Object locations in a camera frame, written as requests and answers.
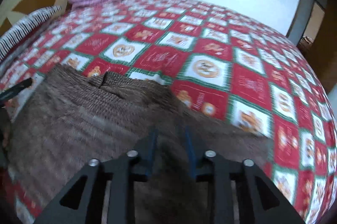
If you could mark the striped grey white cloth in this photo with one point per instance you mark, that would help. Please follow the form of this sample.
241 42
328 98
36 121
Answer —
25 28

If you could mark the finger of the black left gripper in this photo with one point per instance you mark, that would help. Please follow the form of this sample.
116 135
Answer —
15 90

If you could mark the red white checkered bedspread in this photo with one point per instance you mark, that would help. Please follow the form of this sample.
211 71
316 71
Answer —
216 61

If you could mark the brown knitted sweater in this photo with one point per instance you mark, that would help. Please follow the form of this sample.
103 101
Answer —
70 119

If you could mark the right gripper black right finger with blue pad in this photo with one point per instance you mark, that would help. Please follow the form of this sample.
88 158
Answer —
238 191

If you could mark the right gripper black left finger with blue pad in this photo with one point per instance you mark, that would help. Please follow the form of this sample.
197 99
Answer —
81 200

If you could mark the brown wooden door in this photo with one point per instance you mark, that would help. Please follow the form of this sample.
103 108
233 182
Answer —
321 54

